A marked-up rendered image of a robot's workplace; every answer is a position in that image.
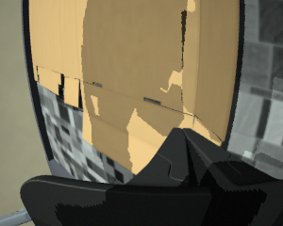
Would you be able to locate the cardboard blank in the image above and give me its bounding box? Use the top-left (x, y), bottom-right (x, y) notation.
top-left (29, 0), bottom-right (240, 174)

